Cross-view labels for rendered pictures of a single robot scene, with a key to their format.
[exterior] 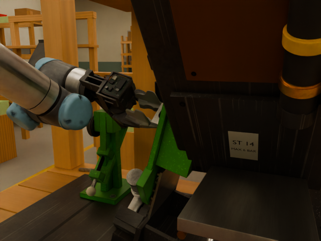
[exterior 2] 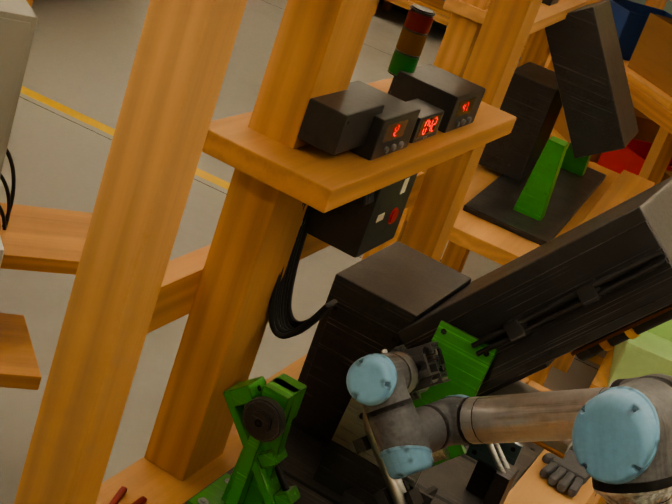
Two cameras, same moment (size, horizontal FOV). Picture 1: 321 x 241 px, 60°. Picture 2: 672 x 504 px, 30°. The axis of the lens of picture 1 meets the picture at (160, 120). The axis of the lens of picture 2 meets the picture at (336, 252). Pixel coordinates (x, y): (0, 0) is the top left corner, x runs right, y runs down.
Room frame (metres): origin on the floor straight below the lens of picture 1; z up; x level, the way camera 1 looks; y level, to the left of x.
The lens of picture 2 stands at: (0.95, 2.00, 2.16)
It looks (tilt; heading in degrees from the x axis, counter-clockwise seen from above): 22 degrees down; 267
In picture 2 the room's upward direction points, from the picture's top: 20 degrees clockwise
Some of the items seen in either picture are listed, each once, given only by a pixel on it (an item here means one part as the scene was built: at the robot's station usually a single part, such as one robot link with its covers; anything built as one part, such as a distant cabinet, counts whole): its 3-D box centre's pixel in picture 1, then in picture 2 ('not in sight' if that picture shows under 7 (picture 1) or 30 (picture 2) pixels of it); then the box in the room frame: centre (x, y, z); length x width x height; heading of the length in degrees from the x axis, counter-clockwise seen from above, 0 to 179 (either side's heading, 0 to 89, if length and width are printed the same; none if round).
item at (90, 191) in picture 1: (93, 184); not in sight; (0.77, 0.20, 0.96); 0.06 x 0.03 x 0.06; 157
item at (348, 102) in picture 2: not in sight; (342, 121); (0.90, 0.05, 1.59); 0.15 x 0.07 x 0.07; 67
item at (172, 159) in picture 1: (181, 135); (450, 381); (0.56, -0.04, 1.17); 0.13 x 0.12 x 0.20; 67
